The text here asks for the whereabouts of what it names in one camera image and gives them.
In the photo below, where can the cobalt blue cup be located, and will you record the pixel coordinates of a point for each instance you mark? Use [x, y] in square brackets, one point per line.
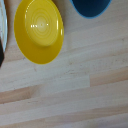
[90, 7]

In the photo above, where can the yellow bowl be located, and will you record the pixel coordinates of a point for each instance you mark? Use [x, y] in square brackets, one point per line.
[39, 30]

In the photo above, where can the white floral rim plate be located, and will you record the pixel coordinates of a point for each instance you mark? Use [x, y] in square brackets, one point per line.
[2, 23]

